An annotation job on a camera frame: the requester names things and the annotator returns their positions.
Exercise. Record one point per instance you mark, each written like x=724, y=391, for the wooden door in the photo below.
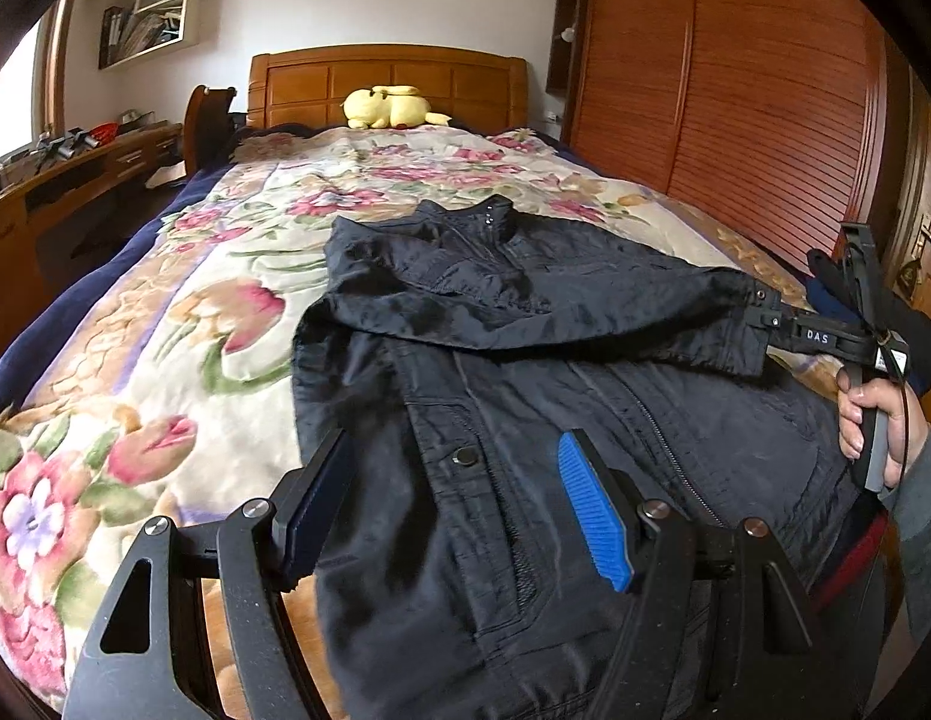
x=927, y=187

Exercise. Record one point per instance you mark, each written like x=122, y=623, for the wooden desk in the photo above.
x=30, y=225

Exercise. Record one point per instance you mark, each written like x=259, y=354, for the black jacket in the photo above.
x=510, y=360

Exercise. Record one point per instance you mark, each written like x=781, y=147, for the open wooden shelf unit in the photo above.
x=563, y=15

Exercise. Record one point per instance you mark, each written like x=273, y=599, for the wooden chair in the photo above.
x=207, y=127

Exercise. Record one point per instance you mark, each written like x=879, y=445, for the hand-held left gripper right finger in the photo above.
x=593, y=514

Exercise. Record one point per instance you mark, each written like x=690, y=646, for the wooden bed headboard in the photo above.
x=405, y=71

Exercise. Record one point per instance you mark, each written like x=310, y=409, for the floral blanket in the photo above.
x=210, y=255

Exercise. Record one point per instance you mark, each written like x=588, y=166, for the red object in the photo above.
x=104, y=136

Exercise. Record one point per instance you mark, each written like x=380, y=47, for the yellow plush toy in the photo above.
x=383, y=109

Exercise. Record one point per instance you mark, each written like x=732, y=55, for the navy blue bed sheet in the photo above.
x=98, y=270

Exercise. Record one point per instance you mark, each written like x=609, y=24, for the pile of dark blue clothes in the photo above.
x=919, y=341

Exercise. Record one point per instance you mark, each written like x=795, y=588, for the wooden slatted wardrobe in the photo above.
x=720, y=67

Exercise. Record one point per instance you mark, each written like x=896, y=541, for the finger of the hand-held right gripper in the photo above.
x=769, y=315

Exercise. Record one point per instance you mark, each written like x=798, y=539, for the white wall shelf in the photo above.
x=154, y=11

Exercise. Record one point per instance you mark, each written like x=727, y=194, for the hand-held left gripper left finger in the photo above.
x=315, y=499

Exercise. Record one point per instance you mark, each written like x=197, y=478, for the person's right hand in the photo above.
x=904, y=431

